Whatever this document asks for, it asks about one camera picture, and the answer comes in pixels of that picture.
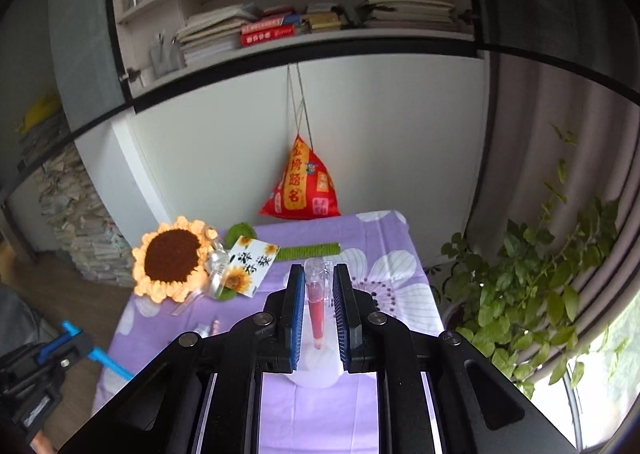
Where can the purple floral tablecloth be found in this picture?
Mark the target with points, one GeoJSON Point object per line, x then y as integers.
{"type": "Point", "coordinates": [310, 229]}

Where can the white bookshelf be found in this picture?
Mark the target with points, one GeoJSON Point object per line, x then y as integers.
{"type": "Point", "coordinates": [350, 42]}

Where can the red pen with clear cap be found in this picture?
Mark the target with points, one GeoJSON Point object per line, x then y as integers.
{"type": "Point", "coordinates": [316, 314]}

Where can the grey desk organizer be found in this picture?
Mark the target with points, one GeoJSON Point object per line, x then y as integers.
{"type": "Point", "coordinates": [164, 59]}

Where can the sunflower printed card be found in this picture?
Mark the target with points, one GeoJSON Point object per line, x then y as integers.
{"type": "Point", "coordinates": [250, 264]}

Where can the red printed pouch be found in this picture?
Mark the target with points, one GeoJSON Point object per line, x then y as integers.
{"type": "Point", "coordinates": [300, 184]}

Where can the stack of tan books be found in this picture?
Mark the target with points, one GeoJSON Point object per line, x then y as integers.
{"type": "Point", "coordinates": [410, 12]}

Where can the silver ribbon bow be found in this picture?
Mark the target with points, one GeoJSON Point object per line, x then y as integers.
{"type": "Point", "coordinates": [217, 266]}

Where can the green potted plant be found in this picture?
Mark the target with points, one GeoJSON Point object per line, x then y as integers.
{"type": "Point", "coordinates": [520, 284]}

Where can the grey curtain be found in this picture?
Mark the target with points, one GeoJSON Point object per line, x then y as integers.
{"type": "Point", "coordinates": [550, 99]}

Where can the thin red book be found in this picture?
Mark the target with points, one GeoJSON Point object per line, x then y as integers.
{"type": "Point", "coordinates": [265, 26]}

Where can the white pen holder cup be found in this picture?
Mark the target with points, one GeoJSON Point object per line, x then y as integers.
{"type": "Point", "coordinates": [315, 369]}

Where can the stack of white books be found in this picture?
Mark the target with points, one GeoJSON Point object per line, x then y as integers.
{"type": "Point", "coordinates": [210, 34]}

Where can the thick red book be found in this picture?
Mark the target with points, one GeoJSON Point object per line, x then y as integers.
{"type": "Point", "coordinates": [265, 38]}

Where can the green crochet stem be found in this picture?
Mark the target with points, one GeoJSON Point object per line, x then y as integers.
{"type": "Point", "coordinates": [307, 251]}

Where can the stack of papers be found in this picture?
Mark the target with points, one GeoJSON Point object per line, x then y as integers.
{"type": "Point", "coordinates": [80, 224]}

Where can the clear printed wrapper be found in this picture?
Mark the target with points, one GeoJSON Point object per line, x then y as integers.
{"type": "Point", "coordinates": [187, 301]}

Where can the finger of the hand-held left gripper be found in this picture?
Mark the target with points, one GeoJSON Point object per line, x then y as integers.
{"type": "Point", "coordinates": [50, 353]}

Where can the stack of small books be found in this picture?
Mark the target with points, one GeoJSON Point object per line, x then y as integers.
{"type": "Point", "coordinates": [325, 19]}

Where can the yellow cloth bundle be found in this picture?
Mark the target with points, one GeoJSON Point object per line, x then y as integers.
{"type": "Point", "coordinates": [37, 112]}

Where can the green crochet leaf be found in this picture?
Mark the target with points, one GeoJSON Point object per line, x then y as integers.
{"type": "Point", "coordinates": [239, 233]}

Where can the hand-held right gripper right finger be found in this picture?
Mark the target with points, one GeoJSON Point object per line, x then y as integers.
{"type": "Point", "coordinates": [340, 314]}

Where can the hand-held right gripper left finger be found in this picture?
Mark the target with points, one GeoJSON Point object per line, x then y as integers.
{"type": "Point", "coordinates": [297, 314]}

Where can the crochet sunflower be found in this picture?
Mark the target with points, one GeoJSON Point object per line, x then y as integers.
{"type": "Point", "coordinates": [172, 254]}

